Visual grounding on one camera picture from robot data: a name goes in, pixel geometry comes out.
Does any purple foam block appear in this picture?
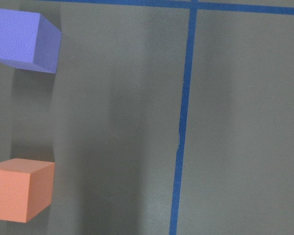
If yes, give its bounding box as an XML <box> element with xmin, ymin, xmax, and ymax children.
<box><xmin>0</xmin><ymin>8</ymin><xmax>62</xmax><ymax>73</ymax></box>

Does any orange foam block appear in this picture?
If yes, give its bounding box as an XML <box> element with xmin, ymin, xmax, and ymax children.
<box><xmin>0</xmin><ymin>158</ymin><xmax>55</xmax><ymax>223</ymax></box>

